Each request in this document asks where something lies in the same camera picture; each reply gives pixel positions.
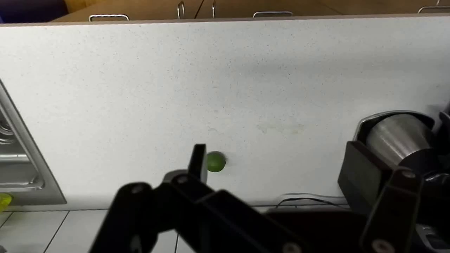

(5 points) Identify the green lime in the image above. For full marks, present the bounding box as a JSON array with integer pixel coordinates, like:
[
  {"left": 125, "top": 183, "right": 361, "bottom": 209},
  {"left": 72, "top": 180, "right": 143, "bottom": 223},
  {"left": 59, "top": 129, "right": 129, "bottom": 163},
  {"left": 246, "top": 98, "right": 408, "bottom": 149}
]
[{"left": 207, "top": 152, "right": 226, "bottom": 173}]

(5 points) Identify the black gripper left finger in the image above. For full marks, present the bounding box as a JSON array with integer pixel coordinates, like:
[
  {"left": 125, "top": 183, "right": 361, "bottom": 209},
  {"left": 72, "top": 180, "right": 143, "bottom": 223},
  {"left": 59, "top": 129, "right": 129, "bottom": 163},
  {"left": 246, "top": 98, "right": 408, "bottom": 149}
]
[{"left": 88, "top": 143, "right": 309, "bottom": 253}]

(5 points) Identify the silver drawer handle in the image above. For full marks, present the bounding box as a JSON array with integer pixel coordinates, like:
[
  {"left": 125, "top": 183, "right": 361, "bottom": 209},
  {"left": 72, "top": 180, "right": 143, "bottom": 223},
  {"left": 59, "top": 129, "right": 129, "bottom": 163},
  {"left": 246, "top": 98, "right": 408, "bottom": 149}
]
[
  {"left": 252, "top": 10, "right": 294, "bottom": 18},
  {"left": 87, "top": 13, "right": 131, "bottom": 21}
]

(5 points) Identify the black coffee maker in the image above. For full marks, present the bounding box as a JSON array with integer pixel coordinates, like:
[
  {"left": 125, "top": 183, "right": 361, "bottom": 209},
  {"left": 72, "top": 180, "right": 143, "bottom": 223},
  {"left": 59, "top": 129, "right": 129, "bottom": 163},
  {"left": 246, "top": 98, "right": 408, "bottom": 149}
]
[{"left": 337, "top": 111, "right": 450, "bottom": 253}]

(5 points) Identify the stainless steel sink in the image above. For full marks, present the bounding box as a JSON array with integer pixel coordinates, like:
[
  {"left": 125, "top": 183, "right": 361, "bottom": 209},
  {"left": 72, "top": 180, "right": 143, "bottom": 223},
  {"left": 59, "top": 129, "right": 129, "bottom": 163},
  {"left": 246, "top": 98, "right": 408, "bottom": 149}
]
[{"left": 0, "top": 83, "right": 66, "bottom": 205}]

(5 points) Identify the steel coffee carafe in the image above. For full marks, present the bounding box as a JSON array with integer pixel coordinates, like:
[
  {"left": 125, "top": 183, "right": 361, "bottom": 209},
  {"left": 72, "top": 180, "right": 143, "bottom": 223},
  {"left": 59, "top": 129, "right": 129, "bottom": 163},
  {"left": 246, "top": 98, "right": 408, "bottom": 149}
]
[{"left": 354, "top": 111, "right": 440, "bottom": 174}]

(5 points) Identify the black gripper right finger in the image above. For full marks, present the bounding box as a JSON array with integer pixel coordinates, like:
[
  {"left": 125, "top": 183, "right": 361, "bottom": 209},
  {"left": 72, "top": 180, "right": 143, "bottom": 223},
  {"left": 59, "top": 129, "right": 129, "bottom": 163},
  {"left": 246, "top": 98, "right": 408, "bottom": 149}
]
[{"left": 360, "top": 167, "right": 423, "bottom": 253}]

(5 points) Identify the yellow dish soap bottle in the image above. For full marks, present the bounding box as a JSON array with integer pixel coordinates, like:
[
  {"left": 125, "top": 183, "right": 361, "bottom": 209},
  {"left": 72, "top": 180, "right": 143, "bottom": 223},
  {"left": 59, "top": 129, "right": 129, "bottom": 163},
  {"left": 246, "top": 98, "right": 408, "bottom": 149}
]
[{"left": 0, "top": 194, "right": 13, "bottom": 212}]

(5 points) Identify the black power cord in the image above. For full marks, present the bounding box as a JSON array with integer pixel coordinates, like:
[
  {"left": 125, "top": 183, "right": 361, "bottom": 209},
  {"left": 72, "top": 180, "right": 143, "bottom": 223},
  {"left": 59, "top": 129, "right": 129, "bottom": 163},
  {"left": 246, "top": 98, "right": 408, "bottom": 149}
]
[{"left": 274, "top": 191, "right": 349, "bottom": 209}]

